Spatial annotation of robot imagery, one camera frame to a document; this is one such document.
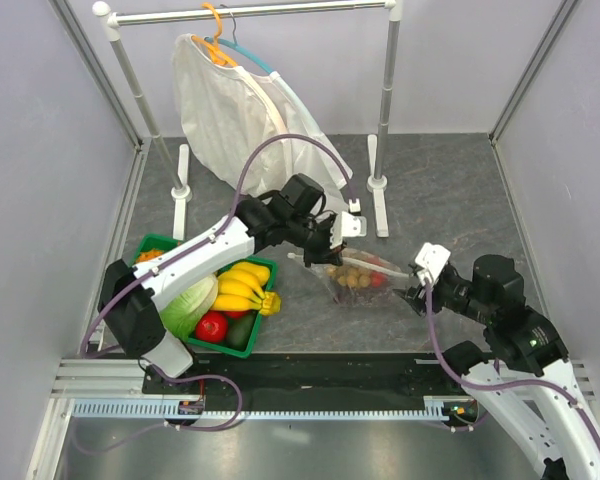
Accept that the clear dotted zip top bag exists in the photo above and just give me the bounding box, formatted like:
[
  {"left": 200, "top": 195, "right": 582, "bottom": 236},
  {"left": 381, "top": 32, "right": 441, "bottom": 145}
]
[{"left": 309, "top": 248, "right": 411, "bottom": 307}]

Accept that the dark green avocado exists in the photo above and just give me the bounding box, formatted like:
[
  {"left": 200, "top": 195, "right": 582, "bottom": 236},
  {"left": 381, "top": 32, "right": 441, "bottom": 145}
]
[{"left": 225, "top": 312, "right": 257, "bottom": 351}]

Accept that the red yellow mango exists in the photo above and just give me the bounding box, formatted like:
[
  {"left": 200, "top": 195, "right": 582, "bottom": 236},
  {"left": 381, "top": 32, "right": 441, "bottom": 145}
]
[{"left": 369, "top": 257, "right": 387, "bottom": 288}]

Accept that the brown longan bunch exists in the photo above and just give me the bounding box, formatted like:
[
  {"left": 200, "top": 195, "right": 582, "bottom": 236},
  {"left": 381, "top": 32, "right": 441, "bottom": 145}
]
[{"left": 326, "top": 266, "right": 371, "bottom": 289}]

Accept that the orange spiky fruit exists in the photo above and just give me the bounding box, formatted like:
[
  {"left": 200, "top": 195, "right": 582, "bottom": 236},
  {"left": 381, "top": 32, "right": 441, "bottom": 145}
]
[{"left": 134, "top": 248, "right": 164, "bottom": 264}]

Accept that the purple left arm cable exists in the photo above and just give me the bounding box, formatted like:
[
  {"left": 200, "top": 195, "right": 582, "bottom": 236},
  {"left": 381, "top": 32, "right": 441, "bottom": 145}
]
[{"left": 79, "top": 133, "right": 361, "bottom": 359}]

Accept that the yellow banana bunch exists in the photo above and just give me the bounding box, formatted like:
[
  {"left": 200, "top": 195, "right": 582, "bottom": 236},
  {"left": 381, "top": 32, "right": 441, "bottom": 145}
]
[{"left": 211, "top": 261, "right": 281, "bottom": 316}]

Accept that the grey slotted cable duct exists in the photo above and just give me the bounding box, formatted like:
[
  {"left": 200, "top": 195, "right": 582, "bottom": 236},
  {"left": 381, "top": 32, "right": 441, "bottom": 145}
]
[{"left": 72, "top": 398, "right": 457, "bottom": 422}]

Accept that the green lettuce head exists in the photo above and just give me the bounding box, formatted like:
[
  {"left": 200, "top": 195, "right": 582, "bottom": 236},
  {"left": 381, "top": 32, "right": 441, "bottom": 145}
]
[{"left": 160, "top": 275, "right": 218, "bottom": 341}]

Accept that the silver clothes rack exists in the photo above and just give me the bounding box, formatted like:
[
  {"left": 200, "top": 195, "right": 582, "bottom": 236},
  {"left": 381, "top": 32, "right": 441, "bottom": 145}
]
[{"left": 92, "top": 1, "right": 404, "bottom": 238}]

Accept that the green plastic basket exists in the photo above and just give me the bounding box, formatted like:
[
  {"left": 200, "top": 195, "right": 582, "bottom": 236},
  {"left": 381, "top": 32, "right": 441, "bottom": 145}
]
[{"left": 133, "top": 234, "right": 277, "bottom": 358}]

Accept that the white hanging shirt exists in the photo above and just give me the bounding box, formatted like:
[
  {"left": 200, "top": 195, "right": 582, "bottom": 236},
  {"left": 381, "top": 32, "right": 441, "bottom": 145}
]
[{"left": 172, "top": 34, "right": 352, "bottom": 212}]

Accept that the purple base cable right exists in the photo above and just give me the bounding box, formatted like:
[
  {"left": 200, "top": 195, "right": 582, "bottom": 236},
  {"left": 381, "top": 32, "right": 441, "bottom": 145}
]
[{"left": 442, "top": 392, "right": 494, "bottom": 434}]

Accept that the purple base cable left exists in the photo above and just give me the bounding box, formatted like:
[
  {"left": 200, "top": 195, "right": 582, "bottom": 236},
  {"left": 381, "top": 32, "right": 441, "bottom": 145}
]
[{"left": 72, "top": 377, "right": 244, "bottom": 454}]

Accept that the teal clothes hanger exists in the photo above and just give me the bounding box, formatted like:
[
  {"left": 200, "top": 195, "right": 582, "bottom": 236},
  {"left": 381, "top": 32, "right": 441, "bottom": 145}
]
[{"left": 218, "top": 38, "right": 275, "bottom": 75}]

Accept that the purple grape bunch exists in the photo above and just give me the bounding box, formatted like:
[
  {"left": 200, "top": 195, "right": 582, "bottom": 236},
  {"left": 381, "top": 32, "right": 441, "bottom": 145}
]
[{"left": 333, "top": 285, "right": 387, "bottom": 307}]

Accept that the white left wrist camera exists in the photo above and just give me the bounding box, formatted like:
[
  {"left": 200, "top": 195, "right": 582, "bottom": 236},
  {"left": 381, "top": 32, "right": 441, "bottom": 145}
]
[{"left": 330, "top": 198, "right": 367, "bottom": 250}]

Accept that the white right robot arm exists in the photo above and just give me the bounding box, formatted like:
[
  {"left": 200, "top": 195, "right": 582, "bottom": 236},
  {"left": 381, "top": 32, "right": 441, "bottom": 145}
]
[{"left": 398, "top": 243, "right": 600, "bottom": 479}]

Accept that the red tomato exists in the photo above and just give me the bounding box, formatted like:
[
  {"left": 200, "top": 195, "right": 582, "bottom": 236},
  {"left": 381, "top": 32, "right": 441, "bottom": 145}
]
[{"left": 194, "top": 311, "right": 229, "bottom": 344}]

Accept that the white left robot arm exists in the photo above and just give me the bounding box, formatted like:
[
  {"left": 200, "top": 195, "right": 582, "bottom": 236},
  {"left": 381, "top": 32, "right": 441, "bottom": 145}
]
[{"left": 99, "top": 174, "right": 354, "bottom": 393}]

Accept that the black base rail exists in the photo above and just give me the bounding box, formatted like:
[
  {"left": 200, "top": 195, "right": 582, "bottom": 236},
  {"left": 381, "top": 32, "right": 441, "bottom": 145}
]
[{"left": 142, "top": 353, "right": 466, "bottom": 411}]

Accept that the orange clothes hanger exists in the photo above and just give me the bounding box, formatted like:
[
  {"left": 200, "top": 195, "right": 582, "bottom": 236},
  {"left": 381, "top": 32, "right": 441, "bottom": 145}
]
[{"left": 190, "top": 2, "right": 238, "bottom": 68}]

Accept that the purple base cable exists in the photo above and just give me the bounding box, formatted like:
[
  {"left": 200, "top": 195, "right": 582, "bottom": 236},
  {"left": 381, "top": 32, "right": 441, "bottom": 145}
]
[
  {"left": 72, "top": 377, "right": 244, "bottom": 454},
  {"left": 442, "top": 392, "right": 494, "bottom": 434}
]

